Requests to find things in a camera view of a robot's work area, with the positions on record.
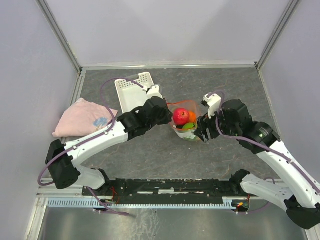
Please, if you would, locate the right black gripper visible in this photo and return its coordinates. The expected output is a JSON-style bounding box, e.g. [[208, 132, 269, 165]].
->
[[192, 104, 240, 143]]

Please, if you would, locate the green watermelon toy ball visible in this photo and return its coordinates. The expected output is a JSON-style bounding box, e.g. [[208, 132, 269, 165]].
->
[[182, 122, 197, 130]]

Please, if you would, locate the orange toy fruit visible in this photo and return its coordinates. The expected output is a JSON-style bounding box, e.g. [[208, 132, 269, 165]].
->
[[188, 111, 197, 124]]

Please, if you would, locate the pink red toy fruit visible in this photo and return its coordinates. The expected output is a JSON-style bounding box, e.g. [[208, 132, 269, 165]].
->
[[172, 107, 189, 126]]

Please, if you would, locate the clear orange zip top bag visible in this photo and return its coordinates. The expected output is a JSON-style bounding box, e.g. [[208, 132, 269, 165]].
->
[[167, 100, 201, 142]]

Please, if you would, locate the white perforated plastic basket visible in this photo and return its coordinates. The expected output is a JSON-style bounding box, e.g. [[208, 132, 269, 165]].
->
[[114, 72, 154, 113]]

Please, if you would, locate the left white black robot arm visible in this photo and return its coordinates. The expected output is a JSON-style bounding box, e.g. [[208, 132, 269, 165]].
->
[[46, 96, 173, 195]]

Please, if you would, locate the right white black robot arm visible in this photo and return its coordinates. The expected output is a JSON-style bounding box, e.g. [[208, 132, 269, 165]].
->
[[194, 94, 320, 230]]

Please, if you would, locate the pink folded cloth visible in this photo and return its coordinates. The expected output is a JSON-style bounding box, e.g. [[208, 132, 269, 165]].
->
[[52, 98, 118, 138]]

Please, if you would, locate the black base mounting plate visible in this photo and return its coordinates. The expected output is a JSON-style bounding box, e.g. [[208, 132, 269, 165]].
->
[[93, 178, 248, 205]]

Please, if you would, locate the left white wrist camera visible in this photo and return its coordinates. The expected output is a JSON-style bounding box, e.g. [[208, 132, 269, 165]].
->
[[142, 84, 163, 99]]

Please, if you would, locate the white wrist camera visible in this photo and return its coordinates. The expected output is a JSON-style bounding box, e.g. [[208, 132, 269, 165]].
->
[[201, 92, 223, 119], [142, 84, 163, 99]]

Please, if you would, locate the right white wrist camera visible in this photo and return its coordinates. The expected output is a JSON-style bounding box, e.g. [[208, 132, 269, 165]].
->
[[201, 92, 223, 119]]

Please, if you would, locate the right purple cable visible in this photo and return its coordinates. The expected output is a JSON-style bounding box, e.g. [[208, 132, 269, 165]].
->
[[206, 89, 320, 215]]

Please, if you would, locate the light blue cable duct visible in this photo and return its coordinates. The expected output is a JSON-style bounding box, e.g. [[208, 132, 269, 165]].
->
[[46, 198, 248, 208]]

